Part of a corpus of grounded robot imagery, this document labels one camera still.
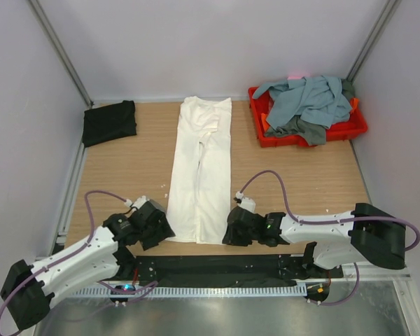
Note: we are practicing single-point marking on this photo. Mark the slotted grey cable duct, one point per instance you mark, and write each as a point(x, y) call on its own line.
point(300, 290)

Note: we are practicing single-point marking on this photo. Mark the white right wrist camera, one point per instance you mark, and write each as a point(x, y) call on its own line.
point(245, 202)

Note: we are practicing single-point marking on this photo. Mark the white t-shirt with print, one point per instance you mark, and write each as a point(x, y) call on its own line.
point(199, 195)

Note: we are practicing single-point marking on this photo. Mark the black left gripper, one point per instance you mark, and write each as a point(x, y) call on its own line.
point(163, 231)

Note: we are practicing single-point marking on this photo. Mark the blue-grey t-shirt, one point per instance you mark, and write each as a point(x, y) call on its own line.
point(316, 100)

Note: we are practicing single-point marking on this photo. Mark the red plastic bin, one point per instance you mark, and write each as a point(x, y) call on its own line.
point(341, 131)

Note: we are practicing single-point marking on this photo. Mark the dark grey t-shirt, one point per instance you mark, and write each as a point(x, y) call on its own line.
point(311, 133)

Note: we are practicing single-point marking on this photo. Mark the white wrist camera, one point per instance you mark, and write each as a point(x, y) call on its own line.
point(245, 202)
point(139, 202)

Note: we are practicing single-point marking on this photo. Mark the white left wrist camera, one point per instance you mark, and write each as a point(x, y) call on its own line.
point(139, 202)

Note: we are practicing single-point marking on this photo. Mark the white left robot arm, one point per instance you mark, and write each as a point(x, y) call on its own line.
point(31, 291)

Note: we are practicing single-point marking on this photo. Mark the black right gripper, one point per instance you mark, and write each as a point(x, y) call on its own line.
point(232, 239)

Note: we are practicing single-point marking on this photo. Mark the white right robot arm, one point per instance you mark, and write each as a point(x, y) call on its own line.
point(363, 234)

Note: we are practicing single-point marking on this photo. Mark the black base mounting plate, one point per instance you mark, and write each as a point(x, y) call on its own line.
point(228, 271)

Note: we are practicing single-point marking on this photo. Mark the folded black t-shirt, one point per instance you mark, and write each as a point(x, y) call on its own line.
point(108, 123)

